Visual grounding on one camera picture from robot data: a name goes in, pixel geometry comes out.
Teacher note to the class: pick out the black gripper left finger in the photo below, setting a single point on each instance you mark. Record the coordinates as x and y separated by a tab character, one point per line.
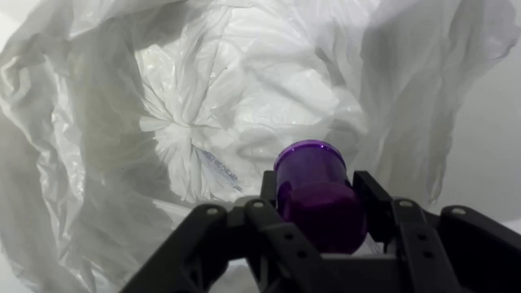
216	255

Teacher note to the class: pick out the purple lid dough container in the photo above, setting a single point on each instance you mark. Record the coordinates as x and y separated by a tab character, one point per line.
317	201

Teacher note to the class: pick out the white plastic bag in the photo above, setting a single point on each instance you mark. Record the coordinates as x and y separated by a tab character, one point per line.
189	108

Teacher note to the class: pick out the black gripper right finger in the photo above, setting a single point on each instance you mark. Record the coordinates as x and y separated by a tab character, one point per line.
460	255

